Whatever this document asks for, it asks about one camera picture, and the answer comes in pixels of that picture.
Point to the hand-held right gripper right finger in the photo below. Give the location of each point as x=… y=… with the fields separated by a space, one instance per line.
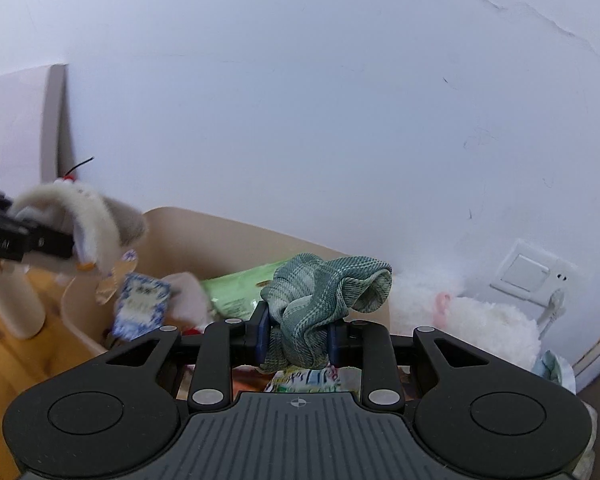
x=336 y=344

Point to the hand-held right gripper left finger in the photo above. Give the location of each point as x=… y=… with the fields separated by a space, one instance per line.
x=263 y=332

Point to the white green snack packet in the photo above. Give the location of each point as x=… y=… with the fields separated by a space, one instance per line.
x=310 y=380

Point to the white fluffy headband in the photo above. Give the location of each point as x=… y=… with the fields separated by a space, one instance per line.
x=95 y=225

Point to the green knitted sock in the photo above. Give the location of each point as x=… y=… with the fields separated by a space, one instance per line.
x=320 y=295

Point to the pinkish beige cloth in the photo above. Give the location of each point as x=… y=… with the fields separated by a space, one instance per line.
x=187 y=300

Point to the beige plastic storage bin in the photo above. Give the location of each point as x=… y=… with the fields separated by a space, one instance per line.
x=220 y=240

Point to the blue white patterned box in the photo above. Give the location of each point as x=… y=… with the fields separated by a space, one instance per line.
x=140 y=305

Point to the white thermos bottle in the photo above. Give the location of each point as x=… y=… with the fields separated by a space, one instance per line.
x=17 y=305

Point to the white purple board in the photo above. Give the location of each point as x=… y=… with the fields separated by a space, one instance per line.
x=15 y=130

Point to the white fluffy plush toy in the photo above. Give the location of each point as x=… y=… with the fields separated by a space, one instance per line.
x=490 y=325

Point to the white power plug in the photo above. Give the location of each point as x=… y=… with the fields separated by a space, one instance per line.
x=552 y=312

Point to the blue white striped shirt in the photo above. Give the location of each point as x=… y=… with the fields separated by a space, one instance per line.
x=555 y=372

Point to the white wall socket plate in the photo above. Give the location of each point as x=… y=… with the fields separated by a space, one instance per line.
x=525 y=270

